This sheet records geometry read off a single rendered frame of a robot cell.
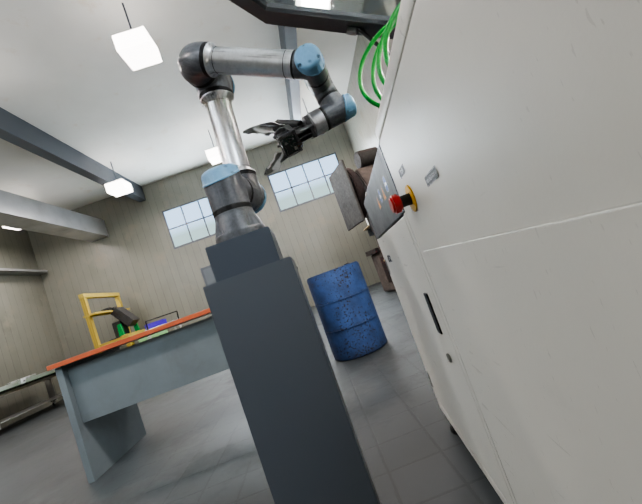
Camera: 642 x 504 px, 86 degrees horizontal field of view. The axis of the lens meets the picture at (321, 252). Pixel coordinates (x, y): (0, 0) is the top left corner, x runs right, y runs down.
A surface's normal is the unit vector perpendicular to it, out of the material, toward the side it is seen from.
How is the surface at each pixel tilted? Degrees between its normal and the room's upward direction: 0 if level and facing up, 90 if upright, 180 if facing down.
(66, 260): 90
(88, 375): 90
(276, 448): 90
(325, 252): 90
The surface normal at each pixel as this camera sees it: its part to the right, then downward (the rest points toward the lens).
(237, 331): 0.03, -0.08
